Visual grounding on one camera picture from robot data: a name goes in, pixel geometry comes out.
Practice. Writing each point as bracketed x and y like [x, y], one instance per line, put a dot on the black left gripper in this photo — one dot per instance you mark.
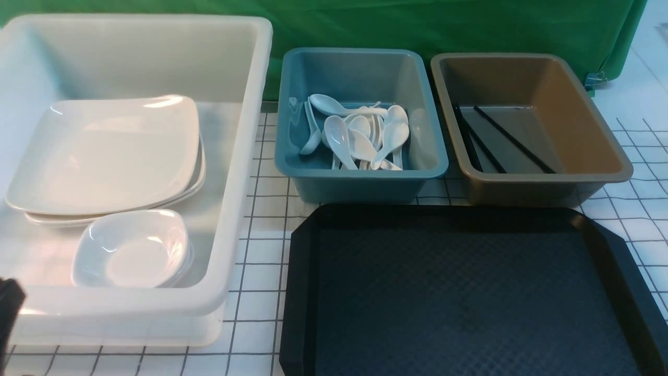
[12, 299]

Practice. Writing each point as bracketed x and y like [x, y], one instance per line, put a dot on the small white dish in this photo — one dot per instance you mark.
[182, 271]
[133, 249]

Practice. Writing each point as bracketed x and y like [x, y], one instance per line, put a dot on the large white square plate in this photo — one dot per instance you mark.
[90, 157]

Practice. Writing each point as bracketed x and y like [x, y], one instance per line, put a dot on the white ceramic spoon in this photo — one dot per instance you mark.
[394, 136]

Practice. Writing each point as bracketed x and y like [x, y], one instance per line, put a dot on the black chopstick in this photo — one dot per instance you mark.
[526, 151]
[466, 135]
[499, 168]

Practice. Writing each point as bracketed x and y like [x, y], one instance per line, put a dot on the lower white plate in tub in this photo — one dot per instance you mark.
[73, 221]

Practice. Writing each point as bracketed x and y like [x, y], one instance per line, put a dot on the small white dish in tub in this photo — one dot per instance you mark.
[182, 271]

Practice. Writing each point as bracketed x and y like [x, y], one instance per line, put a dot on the large white plastic tub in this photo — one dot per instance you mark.
[219, 61]

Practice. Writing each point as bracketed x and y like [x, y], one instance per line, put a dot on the white spoon left side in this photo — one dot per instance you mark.
[315, 133]

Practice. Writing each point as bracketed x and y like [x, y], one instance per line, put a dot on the black serving tray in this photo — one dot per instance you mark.
[462, 290]

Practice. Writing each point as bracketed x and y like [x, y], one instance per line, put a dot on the white spoon centre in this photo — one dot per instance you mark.
[337, 135]

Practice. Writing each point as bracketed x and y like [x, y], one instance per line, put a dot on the white spoon top of pile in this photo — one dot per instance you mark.
[331, 107]

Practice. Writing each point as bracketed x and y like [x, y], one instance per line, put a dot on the teal plastic bin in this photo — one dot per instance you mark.
[357, 77]

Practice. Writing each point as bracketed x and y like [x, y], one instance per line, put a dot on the white spoon front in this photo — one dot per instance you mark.
[361, 148]

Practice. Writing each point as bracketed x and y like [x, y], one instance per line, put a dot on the brown plastic bin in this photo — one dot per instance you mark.
[538, 99]

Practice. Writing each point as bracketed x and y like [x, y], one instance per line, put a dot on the metal binder clip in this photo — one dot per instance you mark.
[595, 81]

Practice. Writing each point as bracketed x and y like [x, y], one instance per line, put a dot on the green cloth backdrop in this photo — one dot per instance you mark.
[591, 36]

